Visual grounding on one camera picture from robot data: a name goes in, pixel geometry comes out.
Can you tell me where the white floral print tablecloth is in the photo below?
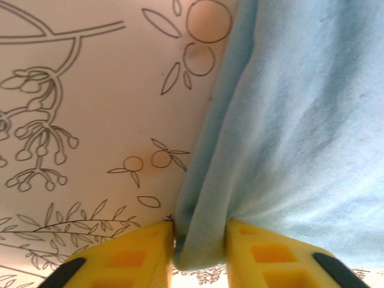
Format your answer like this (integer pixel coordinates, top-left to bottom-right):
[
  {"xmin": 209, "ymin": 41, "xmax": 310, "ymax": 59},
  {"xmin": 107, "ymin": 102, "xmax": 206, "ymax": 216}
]
[{"xmin": 0, "ymin": 0, "xmax": 384, "ymax": 288}]

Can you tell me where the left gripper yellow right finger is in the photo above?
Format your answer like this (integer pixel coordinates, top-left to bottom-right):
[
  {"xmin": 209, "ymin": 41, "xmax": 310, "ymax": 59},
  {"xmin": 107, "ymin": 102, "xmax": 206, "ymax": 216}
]
[{"xmin": 226, "ymin": 219, "xmax": 370, "ymax": 288}]

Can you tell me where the light blue t-shirt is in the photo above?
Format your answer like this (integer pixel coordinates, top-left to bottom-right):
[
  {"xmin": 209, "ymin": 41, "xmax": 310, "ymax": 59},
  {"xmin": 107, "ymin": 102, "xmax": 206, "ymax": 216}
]
[{"xmin": 173, "ymin": 0, "xmax": 384, "ymax": 271}]

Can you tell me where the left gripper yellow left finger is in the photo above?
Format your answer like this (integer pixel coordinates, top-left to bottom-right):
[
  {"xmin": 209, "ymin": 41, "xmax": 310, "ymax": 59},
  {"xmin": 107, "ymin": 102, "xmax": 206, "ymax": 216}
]
[{"xmin": 41, "ymin": 221, "xmax": 175, "ymax": 288}]

